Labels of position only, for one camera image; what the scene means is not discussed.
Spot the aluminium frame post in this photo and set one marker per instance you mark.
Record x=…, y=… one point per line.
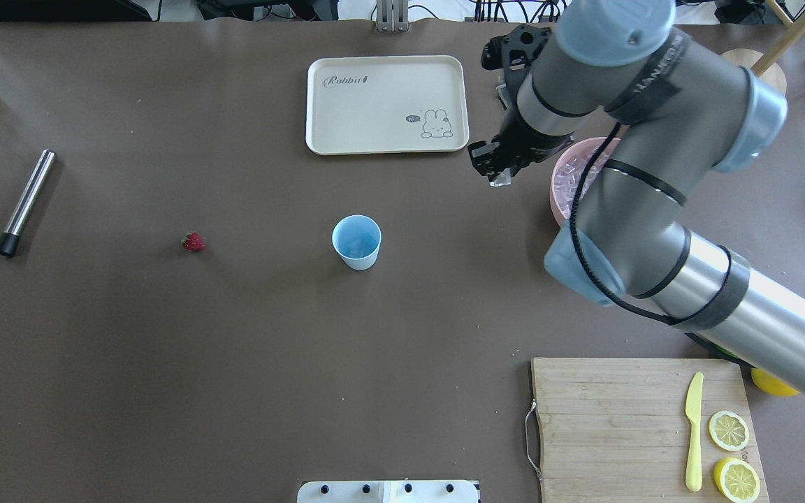
x=392, y=16

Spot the red strawberry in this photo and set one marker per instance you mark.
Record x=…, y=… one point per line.
x=193, y=242

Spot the pile of ice cubes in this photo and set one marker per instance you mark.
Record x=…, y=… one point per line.
x=574, y=178

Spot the pink bowl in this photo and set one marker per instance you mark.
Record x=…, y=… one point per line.
x=563, y=188

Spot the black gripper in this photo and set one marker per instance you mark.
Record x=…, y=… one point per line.
x=527, y=142

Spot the cream rabbit tray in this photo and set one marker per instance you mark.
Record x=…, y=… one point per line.
x=386, y=104

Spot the clear ice cube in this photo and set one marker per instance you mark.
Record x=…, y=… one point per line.
x=503, y=178

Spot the lemon half slice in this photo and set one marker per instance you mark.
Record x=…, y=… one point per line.
x=729, y=430

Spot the yellow plastic knife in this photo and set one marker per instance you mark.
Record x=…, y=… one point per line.
x=693, y=411

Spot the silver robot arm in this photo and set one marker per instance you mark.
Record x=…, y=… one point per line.
x=687, y=112

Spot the yellow lemon far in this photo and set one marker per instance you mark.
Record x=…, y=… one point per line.
x=771, y=385

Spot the light blue plastic cup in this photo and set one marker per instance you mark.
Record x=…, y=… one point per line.
x=357, y=239

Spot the wooden cup stand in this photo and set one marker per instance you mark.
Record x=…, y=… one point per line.
x=764, y=64

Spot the wooden cutting board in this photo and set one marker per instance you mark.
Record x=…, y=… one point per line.
x=614, y=429

